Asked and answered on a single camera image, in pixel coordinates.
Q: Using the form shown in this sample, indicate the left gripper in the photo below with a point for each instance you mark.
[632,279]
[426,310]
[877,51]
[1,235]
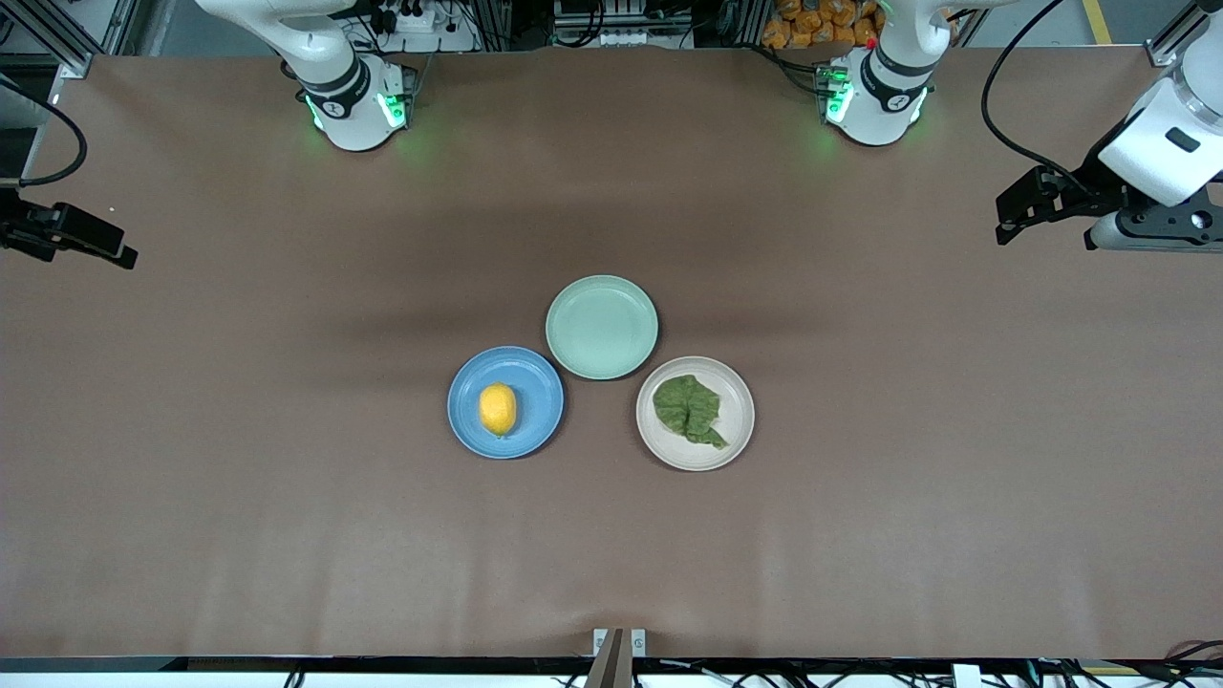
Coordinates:
[1092,195]

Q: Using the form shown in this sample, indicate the green lettuce leaf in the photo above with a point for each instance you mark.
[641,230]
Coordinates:
[688,409]

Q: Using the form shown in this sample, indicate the yellow lemon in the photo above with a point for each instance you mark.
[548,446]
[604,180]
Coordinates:
[498,409]

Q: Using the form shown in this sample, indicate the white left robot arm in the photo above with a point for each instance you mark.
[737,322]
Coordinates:
[884,96]

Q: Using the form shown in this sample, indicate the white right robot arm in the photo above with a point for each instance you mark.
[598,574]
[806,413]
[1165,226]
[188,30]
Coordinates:
[349,105]

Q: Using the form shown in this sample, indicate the pile of orange packets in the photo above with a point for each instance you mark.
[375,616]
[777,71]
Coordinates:
[812,21]

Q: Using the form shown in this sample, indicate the brown table cover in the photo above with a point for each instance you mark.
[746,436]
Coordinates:
[287,478]

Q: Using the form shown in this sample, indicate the beige plate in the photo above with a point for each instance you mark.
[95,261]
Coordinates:
[738,416]

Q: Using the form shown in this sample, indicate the white power strip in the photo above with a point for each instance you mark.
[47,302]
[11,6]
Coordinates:
[406,17]

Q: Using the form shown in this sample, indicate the light green plate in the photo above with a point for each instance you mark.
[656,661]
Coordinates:
[602,327]

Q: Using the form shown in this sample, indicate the blue plate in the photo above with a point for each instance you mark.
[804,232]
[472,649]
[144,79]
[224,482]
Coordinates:
[535,401]

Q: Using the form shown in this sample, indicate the small white box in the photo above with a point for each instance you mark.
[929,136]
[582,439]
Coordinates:
[967,677]

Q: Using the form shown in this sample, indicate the metal bracket with brown post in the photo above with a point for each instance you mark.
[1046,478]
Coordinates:
[616,659]

